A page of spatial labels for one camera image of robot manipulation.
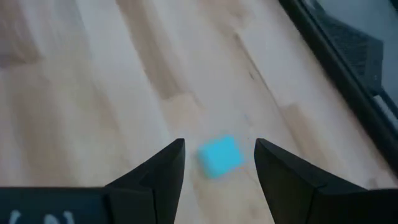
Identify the black mesh computer case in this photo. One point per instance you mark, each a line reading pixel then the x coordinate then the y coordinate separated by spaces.
pixel 351 46

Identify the black table frame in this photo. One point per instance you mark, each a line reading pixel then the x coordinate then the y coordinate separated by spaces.
pixel 342 77

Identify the light blue cube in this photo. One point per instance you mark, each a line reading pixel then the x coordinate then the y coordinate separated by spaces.
pixel 220 156

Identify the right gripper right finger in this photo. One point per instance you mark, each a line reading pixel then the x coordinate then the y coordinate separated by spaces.
pixel 295 193

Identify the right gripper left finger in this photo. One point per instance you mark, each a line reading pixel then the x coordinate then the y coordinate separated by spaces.
pixel 155 193

